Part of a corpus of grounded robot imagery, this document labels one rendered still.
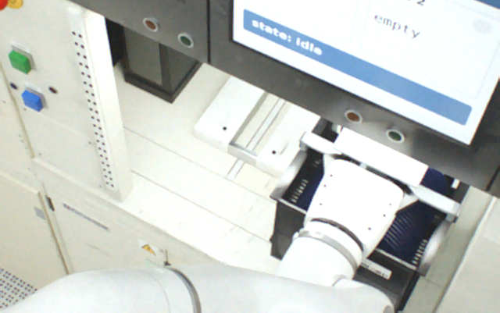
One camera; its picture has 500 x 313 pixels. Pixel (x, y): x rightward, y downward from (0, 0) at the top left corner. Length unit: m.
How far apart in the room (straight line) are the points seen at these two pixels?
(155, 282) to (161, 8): 0.36
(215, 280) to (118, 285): 0.14
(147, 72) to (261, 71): 0.66
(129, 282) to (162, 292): 0.04
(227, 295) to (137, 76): 0.88
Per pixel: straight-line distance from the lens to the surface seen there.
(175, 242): 1.51
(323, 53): 0.89
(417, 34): 0.81
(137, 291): 0.73
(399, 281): 1.20
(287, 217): 1.20
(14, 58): 1.30
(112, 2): 1.04
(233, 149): 1.55
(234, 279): 0.86
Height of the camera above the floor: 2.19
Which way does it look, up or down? 55 degrees down
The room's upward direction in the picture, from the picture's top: 1 degrees counter-clockwise
